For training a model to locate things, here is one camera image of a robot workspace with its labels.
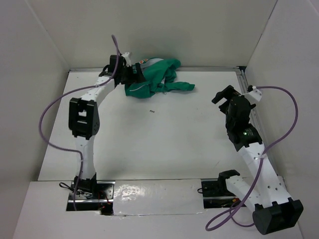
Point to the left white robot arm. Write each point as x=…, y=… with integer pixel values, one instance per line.
x=84, y=121

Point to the green zip jacket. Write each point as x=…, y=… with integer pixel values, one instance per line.
x=160, y=75

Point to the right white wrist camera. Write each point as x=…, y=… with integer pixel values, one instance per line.
x=253, y=94

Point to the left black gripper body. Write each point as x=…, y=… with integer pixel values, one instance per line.
x=122, y=72

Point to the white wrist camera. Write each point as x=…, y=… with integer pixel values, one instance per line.
x=253, y=94
x=127, y=57

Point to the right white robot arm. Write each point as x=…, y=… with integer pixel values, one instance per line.
x=273, y=208

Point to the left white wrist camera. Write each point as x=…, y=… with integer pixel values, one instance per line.
x=127, y=57

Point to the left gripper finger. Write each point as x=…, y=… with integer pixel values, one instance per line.
x=139, y=77
x=130, y=75

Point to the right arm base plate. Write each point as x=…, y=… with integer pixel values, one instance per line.
x=215, y=197

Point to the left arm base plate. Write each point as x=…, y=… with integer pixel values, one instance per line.
x=101, y=200

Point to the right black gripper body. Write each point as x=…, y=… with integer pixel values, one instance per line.
x=229, y=123

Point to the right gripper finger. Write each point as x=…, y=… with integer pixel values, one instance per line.
x=224, y=106
x=228, y=91

